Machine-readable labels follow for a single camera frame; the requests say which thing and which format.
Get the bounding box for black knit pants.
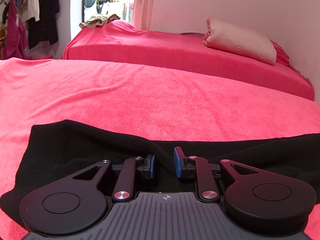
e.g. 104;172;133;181
1;120;319;224

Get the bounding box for pink blanket on near bed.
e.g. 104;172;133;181
1;58;319;239

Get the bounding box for red folded quilt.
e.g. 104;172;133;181
271;41;290;67

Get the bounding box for red sheet on far bed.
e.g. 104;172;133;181
62;20;315;100

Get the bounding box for magenta hanging garment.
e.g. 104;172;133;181
6;0;28;60

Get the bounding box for black hanging garment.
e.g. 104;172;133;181
27;0;60;49

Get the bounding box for pink embossed pillow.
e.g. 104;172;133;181
203;17;277;66

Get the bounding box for tan garment on far bed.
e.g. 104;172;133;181
79;14;120;29

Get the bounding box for white hanging garment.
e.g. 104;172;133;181
17;0;40;22

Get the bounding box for pink curtain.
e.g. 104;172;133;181
132;0;154;30

